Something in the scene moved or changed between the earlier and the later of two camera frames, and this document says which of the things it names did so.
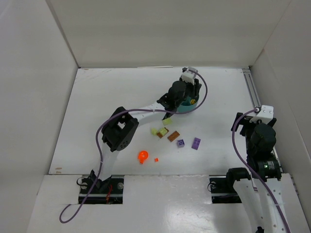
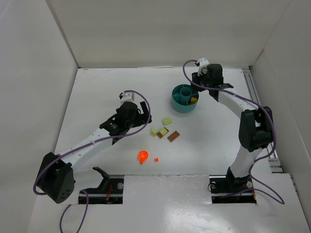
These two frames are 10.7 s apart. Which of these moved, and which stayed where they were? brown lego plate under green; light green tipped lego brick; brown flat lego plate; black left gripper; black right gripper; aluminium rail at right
Moved: black right gripper; black left gripper
Stayed: brown lego plate under green; light green tipped lego brick; aluminium rail at right; brown flat lego plate
